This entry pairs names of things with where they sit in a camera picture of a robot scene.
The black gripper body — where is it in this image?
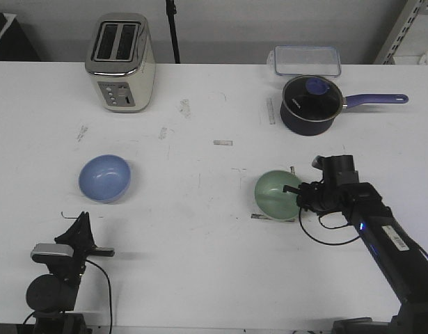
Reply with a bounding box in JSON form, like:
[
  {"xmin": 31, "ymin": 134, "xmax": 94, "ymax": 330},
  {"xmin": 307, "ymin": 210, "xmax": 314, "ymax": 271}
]
[
  {"xmin": 54, "ymin": 236, "xmax": 115, "ymax": 278},
  {"xmin": 296, "ymin": 182, "xmax": 342, "ymax": 213}
]

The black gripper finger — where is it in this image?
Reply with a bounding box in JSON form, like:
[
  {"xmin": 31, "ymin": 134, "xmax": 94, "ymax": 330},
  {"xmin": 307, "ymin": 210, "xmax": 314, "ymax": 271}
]
[
  {"xmin": 83, "ymin": 212, "xmax": 95, "ymax": 246},
  {"xmin": 283, "ymin": 185, "xmax": 303, "ymax": 193},
  {"xmin": 55, "ymin": 212, "xmax": 84, "ymax": 244}
]

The green bowl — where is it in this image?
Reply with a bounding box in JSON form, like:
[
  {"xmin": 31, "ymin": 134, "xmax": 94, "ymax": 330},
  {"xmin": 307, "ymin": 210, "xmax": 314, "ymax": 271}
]
[{"xmin": 254, "ymin": 170, "xmax": 301, "ymax": 221}]

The blue bowl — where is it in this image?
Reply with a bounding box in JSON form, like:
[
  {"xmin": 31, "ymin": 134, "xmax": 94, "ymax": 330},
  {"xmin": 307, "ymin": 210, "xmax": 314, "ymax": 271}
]
[{"xmin": 78, "ymin": 154, "xmax": 132, "ymax": 203}]

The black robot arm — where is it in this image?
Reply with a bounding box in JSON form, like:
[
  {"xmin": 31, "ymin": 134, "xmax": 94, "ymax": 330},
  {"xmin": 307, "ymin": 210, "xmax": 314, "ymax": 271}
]
[
  {"xmin": 26, "ymin": 212, "xmax": 115, "ymax": 333},
  {"xmin": 283, "ymin": 182, "xmax": 428, "ymax": 333}
]

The dark blue saucepan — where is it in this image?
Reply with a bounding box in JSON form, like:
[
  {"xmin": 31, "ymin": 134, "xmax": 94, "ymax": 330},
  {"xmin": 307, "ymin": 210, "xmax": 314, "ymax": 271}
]
[{"xmin": 280, "ymin": 75, "xmax": 409, "ymax": 136}]

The glass pot lid blue knob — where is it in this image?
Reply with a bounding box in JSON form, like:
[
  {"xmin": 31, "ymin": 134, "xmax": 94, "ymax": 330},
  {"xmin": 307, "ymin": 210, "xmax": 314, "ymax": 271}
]
[{"xmin": 283, "ymin": 75, "xmax": 343, "ymax": 121}]

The clear plastic container blue rim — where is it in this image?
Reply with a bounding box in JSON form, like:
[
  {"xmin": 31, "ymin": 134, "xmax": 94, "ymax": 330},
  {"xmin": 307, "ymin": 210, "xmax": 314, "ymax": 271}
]
[{"xmin": 267, "ymin": 45, "xmax": 342, "ymax": 77}]

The white slotted shelf rack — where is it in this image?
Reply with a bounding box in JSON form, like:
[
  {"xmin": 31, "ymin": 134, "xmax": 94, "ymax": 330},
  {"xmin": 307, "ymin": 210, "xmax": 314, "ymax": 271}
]
[{"xmin": 373, "ymin": 1, "xmax": 428, "ymax": 65}]

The cream silver toaster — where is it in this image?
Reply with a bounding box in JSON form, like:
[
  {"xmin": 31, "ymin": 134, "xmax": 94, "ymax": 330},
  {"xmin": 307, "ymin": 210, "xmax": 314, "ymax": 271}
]
[{"xmin": 85, "ymin": 13, "xmax": 156, "ymax": 113}]

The black tripod pole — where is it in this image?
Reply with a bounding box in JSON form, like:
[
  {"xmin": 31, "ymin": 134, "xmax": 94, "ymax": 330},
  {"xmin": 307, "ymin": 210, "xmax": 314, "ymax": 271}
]
[{"xmin": 166, "ymin": 0, "xmax": 180, "ymax": 64}]

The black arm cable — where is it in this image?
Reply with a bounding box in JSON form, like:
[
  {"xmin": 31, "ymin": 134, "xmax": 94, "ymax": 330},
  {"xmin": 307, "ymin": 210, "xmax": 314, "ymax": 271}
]
[
  {"xmin": 297, "ymin": 207, "xmax": 364, "ymax": 246},
  {"xmin": 84, "ymin": 259, "xmax": 113, "ymax": 331}
]

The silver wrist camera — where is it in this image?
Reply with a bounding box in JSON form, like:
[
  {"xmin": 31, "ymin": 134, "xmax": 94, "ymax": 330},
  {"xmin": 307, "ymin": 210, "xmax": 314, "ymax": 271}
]
[{"xmin": 31, "ymin": 244, "xmax": 74, "ymax": 264}]

